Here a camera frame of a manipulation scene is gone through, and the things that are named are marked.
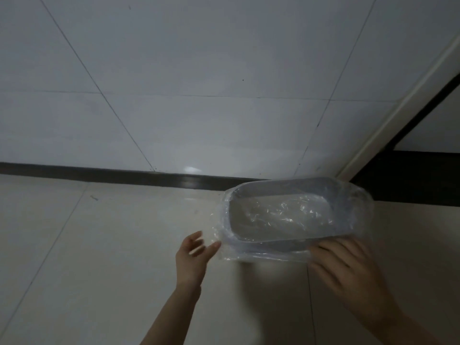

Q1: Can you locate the person's left hand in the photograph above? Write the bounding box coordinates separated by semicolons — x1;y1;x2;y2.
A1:
175;231;222;288

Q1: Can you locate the person's right hand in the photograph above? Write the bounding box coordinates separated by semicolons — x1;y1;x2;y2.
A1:
308;238;400;329

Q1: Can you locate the person's right forearm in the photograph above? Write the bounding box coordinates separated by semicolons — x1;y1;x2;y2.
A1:
374;306;448;345

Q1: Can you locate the person's left forearm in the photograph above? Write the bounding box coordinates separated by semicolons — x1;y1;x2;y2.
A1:
139;284;202;345

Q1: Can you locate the clear plastic bin liner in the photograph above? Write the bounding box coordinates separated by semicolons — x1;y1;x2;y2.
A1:
214;176;375;264

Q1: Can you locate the grey plastic waste bin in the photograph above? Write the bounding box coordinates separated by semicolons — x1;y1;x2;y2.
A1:
226;177;360;262

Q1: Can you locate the dark baseboard strip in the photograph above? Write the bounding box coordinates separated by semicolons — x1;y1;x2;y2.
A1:
0;162;269;191

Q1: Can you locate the white door trim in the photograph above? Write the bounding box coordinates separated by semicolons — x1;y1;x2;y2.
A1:
336;34;460;182

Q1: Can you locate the dark door frame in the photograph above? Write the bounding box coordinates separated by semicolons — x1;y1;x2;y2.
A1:
350;73;460;208

